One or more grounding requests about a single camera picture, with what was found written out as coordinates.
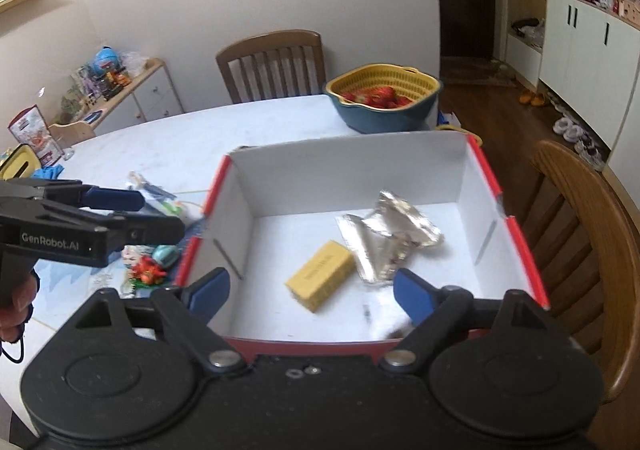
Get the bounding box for white sneakers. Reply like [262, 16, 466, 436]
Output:
[552, 115, 583, 141]

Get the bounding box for wooden round-back chair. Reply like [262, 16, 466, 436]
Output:
[520, 140, 637, 406]

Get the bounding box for small yellow box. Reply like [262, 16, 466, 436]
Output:
[285, 240, 356, 315]

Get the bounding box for small wooden chair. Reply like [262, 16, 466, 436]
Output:
[48, 121, 97, 149]

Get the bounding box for blue bowl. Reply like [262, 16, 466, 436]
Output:
[324, 82, 442, 135]

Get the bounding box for white and wood wall cabinet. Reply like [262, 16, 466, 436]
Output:
[505, 0, 640, 175]

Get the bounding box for low white cabinet wooden top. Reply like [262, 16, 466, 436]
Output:
[47, 58, 185, 138]

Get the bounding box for yellow and black case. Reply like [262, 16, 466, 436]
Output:
[0, 145, 43, 181]

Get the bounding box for pile of strawberries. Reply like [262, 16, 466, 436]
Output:
[342, 86, 413, 109]

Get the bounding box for light blue printed table mat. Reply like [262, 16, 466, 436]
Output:
[32, 187, 206, 331]

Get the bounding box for wooden slat-back chair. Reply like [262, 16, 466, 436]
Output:
[216, 30, 327, 105]

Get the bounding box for yellow strainer basket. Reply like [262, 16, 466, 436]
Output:
[325, 64, 442, 110]

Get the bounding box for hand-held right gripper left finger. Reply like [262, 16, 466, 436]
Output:
[75, 267, 248, 374]

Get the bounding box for grey and white shoes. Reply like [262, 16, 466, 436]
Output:
[575, 132, 608, 171]

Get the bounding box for red and white snack bag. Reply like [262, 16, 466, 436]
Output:
[7, 104, 63, 167]

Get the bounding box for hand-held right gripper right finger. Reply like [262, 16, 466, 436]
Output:
[382, 269, 571, 374]

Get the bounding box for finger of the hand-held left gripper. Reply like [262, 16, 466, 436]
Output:
[106, 213, 187, 251]
[0, 179, 147, 215]

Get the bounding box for person's left hand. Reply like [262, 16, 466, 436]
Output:
[0, 274, 40, 344]

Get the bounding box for blue toy helmet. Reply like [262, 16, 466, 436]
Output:
[92, 46, 123, 75]

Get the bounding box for small teal toy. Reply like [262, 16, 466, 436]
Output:
[151, 245, 180, 265]

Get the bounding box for silver foil packet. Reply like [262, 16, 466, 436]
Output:
[336, 190, 446, 287]

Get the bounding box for black wrist strap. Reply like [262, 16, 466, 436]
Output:
[0, 339, 27, 364]

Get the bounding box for pile of small toys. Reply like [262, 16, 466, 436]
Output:
[60, 64, 133, 111]

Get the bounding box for white cardboard box red rim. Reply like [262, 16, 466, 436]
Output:
[172, 131, 551, 356]

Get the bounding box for red keychain ornament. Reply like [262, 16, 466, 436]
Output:
[127, 255, 168, 287]

